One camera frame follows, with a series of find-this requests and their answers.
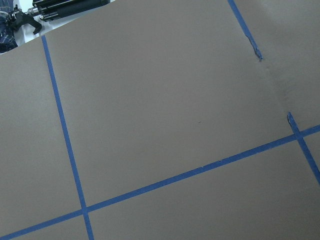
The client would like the brown paper table cover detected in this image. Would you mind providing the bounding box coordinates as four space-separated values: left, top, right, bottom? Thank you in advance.
0 0 320 240

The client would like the black folded tripod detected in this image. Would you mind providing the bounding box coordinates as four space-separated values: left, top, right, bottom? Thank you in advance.
5 0 110 35

